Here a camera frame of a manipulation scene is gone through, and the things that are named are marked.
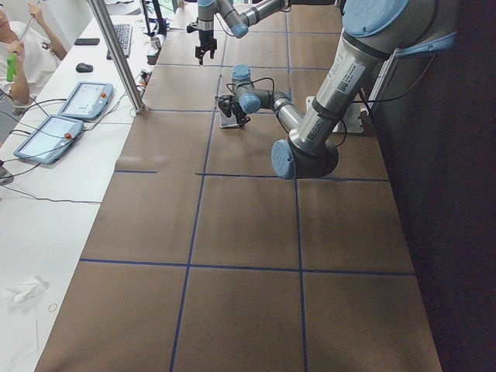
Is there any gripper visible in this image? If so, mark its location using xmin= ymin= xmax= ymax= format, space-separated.
xmin=186 ymin=18 xmax=217 ymax=65
xmin=215 ymin=95 xmax=249 ymax=127

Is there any pink towel with grey edge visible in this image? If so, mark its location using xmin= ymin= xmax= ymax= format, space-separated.
xmin=219 ymin=111 xmax=242 ymax=129

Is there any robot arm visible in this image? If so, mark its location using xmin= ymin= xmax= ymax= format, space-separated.
xmin=187 ymin=0 xmax=346 ymax=65
xmin=216 ymin=1 xmax=460 ymax=179

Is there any metal cup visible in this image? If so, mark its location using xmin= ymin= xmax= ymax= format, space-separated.
xmin=150 ymin=34 xmax=164 ymax=50

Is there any black keyboard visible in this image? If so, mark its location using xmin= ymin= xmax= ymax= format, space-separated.
xmin=113 ymin=23 xmax=133 ymax=58

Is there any black smartphone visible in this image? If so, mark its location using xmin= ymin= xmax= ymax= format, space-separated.
xmin=74 ymin=38 xmax=100 ymax=46

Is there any black computer mouse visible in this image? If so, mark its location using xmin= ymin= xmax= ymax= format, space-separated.
xmin=76 ymin=63 xmax=94 ymax=74

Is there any far teach pendant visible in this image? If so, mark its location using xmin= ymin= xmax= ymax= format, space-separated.
xmin=58 ymin=81 xmax=113 ymax=120

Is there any teach pendant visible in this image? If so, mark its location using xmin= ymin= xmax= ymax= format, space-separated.
xmin=58 ymin=81 xmax=113 ymax=120
xmin=13 ymin=115 xmax=84 ymax=165

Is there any person in white shirt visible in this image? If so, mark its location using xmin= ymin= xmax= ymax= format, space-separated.
xmin=1 ymin=3 xmax=67 ymax=105

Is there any near teach pendant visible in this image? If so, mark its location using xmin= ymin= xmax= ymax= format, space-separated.
xmin=13 ymin=115 xmax=84 ymax=165

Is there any crumpled white tissue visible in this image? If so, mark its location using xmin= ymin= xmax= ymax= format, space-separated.
xmin=1 ymin=275 xmax=50 ymax=304

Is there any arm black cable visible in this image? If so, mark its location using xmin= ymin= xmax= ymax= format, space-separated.
xmin=216 ymin=75 xmax=278 ymax=102

